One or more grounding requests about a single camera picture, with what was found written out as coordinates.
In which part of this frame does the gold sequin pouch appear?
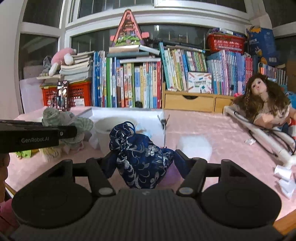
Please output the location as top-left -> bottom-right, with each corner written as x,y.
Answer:
39,147 -> 62,162

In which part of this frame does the blue cardboard box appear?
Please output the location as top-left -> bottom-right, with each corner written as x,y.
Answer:
246,26 -> 278,66

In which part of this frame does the pink plush rabbit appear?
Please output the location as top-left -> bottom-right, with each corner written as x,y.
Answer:
49,48 -> 77,77

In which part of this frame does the red basket on books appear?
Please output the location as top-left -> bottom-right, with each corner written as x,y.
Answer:
207,34 -> 245,54

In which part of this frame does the white shallow cardboard box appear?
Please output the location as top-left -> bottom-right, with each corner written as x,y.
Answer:
70,106 -> 165,154

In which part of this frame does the red plastic crate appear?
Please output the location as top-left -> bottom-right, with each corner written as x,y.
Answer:
41,81 -> 92,108

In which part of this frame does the white patterned box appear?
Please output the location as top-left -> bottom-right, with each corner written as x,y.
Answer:
188,72 -> 212,94

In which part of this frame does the lime green scrunchie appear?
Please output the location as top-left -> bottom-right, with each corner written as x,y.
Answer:
15,149 -> 39,159

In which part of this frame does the stack of horizontal books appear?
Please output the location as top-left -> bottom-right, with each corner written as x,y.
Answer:
59,51 -> 94,83

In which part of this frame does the triangular house model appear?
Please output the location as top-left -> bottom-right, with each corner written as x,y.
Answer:
110,9 -> 149,47

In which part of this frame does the wooden drawer organizer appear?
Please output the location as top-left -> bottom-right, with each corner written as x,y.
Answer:
162,82 -> 234,113

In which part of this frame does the green striped cloth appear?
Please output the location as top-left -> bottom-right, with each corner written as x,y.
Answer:
42,107 -> 93,153

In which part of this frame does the person's left hand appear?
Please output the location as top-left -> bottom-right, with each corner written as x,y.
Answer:
0,153 -> 10,203

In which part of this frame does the blue and pink books group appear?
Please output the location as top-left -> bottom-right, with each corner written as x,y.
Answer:
206,50 -> 253,96

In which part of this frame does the brown haired doll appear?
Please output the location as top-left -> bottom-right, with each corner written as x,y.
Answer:
231,73 -> 295,129

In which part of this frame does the dark photo box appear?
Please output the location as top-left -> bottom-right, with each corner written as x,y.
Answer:
56,80 -> 69,111

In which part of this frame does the blue floral fabric pouch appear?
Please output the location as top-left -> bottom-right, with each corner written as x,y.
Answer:
109,121 -> 174,189

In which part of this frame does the row of upright books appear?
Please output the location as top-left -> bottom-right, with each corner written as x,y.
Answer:
91,51 -> 163,109

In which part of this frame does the leaning green books group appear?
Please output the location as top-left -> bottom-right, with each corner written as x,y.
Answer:
159,42 -> 208,92

